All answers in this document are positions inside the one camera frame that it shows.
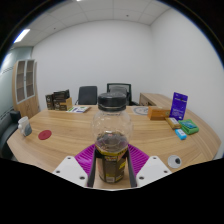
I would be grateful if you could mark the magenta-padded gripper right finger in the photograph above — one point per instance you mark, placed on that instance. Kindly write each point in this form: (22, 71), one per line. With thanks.
(151, 168)

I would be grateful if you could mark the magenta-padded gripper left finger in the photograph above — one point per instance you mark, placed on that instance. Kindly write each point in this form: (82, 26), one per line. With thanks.
(71, 168)

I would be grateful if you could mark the clear bottle with black cap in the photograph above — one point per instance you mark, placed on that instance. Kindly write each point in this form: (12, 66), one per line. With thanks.
(111, 133)

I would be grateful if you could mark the small white round cap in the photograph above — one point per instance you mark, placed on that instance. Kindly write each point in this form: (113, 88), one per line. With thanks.
(174, 161)

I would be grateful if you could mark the flat round red coaster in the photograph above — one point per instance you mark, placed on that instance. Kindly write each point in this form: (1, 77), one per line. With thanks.
(45, 134)

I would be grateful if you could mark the small light blue box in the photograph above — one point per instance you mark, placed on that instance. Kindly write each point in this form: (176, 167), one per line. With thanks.
(180, 134)

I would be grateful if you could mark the small tan box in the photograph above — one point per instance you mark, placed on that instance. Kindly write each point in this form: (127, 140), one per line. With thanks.
(173, 123)

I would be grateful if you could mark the orange wooden box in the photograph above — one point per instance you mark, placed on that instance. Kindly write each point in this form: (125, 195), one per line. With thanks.
(158, 113)

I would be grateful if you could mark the green box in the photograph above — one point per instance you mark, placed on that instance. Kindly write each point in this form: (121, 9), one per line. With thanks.
(189, 126)

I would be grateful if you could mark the round white printed disc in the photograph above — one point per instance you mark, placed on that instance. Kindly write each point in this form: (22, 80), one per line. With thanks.
(140, 110)

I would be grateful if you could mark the brown box with tan side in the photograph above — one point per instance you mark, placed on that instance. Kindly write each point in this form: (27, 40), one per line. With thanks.
(65, 105)

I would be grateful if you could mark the white mug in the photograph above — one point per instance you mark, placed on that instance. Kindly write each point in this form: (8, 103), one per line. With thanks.
(24, 126)

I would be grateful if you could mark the purple card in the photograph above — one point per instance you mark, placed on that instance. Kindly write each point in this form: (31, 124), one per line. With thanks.
(179, 106)

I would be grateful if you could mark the wooden side desk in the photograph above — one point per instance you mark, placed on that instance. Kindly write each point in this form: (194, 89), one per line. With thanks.
(155, 99)

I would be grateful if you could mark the wide dark brown box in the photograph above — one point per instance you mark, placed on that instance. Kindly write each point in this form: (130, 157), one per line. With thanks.
(61, 95)

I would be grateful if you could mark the black office chair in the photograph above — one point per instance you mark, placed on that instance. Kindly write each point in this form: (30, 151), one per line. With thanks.
(87, 95)

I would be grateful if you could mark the grey mesh-back office chair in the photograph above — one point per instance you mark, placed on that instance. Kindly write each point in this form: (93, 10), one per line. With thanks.
(128, 93)

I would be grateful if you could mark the wooden cabinet with glass doors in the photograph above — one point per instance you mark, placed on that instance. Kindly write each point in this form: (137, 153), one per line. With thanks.
(26, 90)

